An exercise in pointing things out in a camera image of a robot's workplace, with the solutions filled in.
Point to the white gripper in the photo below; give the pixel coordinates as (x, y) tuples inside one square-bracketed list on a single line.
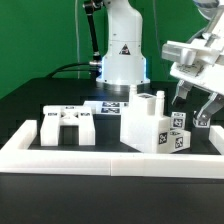
[(206, 72)]

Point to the white chair seat part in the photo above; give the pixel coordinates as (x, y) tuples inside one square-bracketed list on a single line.
[(144, 126)]

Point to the white chair back part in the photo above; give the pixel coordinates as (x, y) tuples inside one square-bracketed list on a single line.
[(56, 116)]

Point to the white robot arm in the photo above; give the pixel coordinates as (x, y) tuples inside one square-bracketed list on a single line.
[(124, 63)]

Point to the small tagged white cube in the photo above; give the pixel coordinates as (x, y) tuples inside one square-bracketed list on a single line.
[(178, 120), (201, 124)]

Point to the white sheet with tags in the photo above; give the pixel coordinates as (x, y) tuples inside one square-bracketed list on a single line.
[(106, 107)]

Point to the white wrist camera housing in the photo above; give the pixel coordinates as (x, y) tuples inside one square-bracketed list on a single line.
[(182, 53)]

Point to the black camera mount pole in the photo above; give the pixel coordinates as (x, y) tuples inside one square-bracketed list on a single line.
[(89, 8)]

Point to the white U-shaped border frame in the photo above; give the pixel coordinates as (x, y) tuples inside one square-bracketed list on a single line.
[(16, 156)]

